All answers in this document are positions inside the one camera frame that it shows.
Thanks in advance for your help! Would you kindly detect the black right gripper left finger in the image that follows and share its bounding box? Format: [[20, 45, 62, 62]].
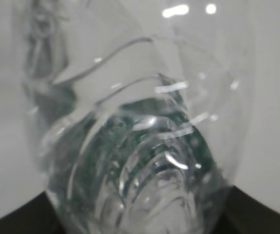
[[0, 192, 62, 234]]

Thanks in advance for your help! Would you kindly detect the clear water bottle green label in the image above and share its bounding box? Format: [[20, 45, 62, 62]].
[[13, 0, 254, 234]]

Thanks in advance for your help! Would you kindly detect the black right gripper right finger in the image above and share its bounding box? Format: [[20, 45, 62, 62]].
[[217, 187, 280, 234]]

